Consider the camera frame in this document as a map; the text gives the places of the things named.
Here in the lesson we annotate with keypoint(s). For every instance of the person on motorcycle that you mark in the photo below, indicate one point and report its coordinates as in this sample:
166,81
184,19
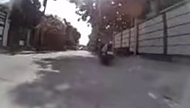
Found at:
107,52

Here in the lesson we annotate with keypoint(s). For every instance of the row of trees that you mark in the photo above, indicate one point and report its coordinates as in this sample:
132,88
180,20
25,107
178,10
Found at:
51,29
103,14

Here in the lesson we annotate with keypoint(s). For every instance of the grey concrete road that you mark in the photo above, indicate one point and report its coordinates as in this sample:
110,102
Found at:
63,87

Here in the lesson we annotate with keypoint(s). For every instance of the pale slatted wall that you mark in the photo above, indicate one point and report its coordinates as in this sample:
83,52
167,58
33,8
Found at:
172,34

